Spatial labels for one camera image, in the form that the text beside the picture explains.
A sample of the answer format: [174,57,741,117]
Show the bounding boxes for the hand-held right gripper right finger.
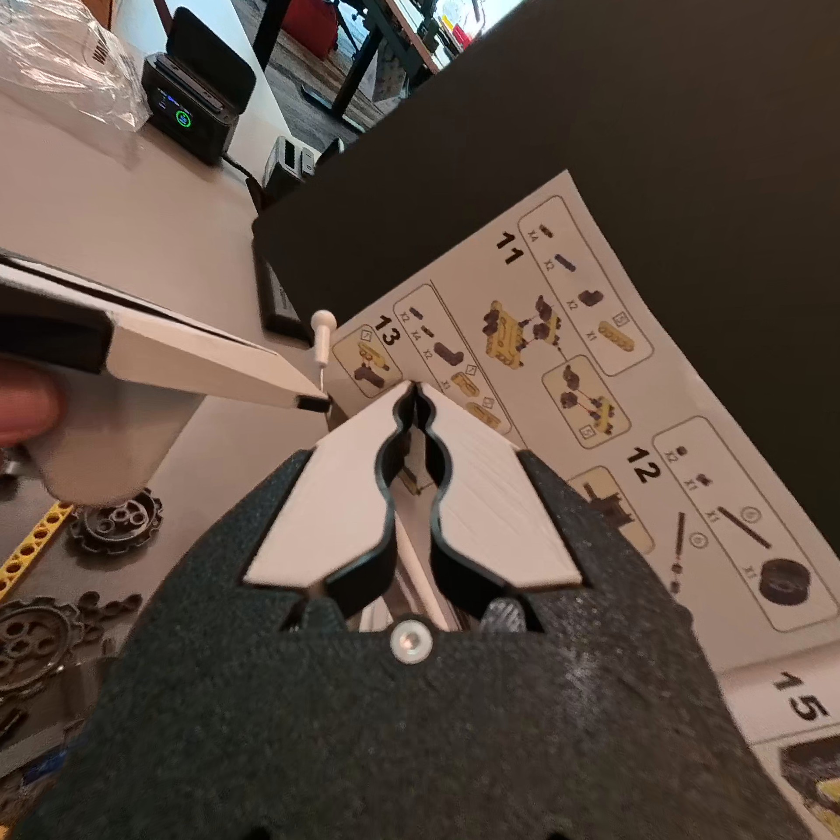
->
[417,381,585,595]

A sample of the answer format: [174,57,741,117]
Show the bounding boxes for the instruction booklet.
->
[330,169,840,840]

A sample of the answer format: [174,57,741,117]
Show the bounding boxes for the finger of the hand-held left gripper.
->
[0,251,293,361]
[105,311,332,414]

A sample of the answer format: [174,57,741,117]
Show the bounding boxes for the person's left hand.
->
[0,357,64,448]

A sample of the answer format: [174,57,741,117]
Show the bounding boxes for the black cable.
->
[220,152,266,214]

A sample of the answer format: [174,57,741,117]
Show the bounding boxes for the pile of building brick pieces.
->
[0,446,172,788]

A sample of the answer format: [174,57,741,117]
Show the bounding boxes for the black flat device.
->
[252,252,315,342]

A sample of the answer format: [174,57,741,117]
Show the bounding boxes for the long yellow holed beam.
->
[0,500,74,602]

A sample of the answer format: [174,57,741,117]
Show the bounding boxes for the clear plastic bag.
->
[0,0,151,135]

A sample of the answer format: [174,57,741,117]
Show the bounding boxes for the black power station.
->
[140,7,258,166]

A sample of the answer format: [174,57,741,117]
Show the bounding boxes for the dark grey sprocket wheel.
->
[0,596,88,702]
[67,487,165,557]

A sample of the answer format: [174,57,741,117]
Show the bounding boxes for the white-tipped page holder wire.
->
[308,310,339,401]

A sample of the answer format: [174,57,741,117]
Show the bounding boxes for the grey charger dock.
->
[261,134,347,193]

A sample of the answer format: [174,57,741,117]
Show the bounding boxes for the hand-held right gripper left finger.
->
[240,381,416,599]

